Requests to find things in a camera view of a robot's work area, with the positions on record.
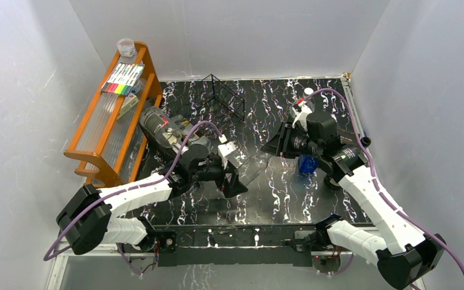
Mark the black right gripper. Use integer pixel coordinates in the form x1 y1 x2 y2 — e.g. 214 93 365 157
260 121 321 159

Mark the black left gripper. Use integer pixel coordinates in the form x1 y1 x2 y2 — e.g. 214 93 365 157
190 158 248 198

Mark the blue glass bottle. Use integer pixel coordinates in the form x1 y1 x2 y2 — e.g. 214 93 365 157
297 155 318 174

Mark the clear bottle white cap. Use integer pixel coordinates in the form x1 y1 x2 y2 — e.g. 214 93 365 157
290 88 315 120

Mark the olive green wine bottle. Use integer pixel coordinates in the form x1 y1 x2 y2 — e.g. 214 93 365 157
324 136 372 190

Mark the round clear bottle black label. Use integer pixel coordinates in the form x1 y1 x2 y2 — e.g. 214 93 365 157
139 106 185 158

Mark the square clear bottle black cap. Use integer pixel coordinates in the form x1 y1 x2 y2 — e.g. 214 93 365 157
166 115 211 150

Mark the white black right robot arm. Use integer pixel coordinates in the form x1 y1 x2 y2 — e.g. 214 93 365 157
261 112 444 289

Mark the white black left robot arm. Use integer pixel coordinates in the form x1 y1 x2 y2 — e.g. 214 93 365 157
56 142 248 255

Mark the brown booklet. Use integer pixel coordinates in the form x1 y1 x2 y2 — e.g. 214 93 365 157
337 127 358 146

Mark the orange wooden shelf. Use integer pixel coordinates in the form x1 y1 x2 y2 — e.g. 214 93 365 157
64 41 163 188

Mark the small white box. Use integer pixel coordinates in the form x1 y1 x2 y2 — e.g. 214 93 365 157
117 93 139 119

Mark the pack of coloured markers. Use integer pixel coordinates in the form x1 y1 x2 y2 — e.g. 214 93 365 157
100 62 144 95

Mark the clear plastic cup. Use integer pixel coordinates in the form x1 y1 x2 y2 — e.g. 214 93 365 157
117 38 137 57

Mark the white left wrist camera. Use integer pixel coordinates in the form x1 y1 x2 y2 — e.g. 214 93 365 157
217 134 237 169

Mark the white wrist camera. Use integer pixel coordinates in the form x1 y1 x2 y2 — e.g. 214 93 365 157
291 98 312 131
217 134 237 169

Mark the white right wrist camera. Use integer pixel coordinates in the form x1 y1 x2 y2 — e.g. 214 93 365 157
291 98 312 131

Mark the black wire wine rack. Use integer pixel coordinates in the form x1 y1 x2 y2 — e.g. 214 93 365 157
161 74 245 138

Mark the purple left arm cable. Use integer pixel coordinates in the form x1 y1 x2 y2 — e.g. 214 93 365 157
43 120 227 262

